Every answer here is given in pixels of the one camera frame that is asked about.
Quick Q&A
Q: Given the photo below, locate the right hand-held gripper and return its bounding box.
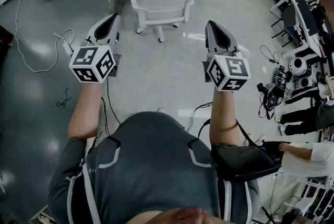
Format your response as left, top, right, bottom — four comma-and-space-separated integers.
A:
202, 20, 252, 92

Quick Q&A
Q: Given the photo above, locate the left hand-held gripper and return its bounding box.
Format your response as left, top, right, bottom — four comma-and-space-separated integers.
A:
69, 13, 123, 85

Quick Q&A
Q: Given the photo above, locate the person's left forearm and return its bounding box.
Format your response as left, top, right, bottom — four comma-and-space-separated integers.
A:
67, 81, 103, 140

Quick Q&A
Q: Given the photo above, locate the person's right forearm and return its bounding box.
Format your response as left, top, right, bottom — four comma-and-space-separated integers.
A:
209, 88, 240, 147

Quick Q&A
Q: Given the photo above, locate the black metal chair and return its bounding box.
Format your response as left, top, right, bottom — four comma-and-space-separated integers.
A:
270, 5, 305, 48

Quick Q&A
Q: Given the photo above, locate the large white round robot head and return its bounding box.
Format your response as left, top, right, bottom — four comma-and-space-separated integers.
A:
288, 57, 313, 79

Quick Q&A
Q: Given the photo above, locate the long white workbench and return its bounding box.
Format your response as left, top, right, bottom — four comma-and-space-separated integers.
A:
257, 0, 334, 60

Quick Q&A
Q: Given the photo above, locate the small white round robot head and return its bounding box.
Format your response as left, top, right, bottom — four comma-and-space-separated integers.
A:
294, 76, 315, 91

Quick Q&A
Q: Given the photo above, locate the dark brown furniture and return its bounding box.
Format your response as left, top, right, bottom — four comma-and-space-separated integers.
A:
0, 24, 14, 62

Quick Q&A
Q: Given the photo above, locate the black hip-worn device box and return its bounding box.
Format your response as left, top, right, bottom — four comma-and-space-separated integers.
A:
210, 140, 284, 184

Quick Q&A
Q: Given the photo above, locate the person's grey shirt torso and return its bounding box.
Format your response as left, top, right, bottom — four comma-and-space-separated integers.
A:
47, 111, 261, 224

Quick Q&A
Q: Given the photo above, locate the white metal rack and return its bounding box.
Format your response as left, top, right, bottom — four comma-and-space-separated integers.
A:
283, 175, 334, 224

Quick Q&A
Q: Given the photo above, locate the black looped cable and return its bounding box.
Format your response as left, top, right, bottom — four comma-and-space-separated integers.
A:
259, 44, 281, 65

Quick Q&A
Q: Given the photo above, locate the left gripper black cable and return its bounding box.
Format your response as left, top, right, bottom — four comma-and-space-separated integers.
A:
100, 76, 123, 137

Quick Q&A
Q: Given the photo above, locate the right gripper cable bundle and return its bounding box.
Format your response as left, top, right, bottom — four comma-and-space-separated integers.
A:
185, 101, 214, 140

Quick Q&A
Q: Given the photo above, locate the pile of black cables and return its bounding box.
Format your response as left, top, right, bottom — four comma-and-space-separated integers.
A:
256, 65, 288, 121

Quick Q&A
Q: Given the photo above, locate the white power strip with cable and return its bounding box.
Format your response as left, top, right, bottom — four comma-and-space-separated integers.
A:
13, 0, 76, 74

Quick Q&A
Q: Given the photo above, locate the dark tangled string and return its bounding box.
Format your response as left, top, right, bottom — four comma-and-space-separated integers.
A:
56, 88, 72, 109

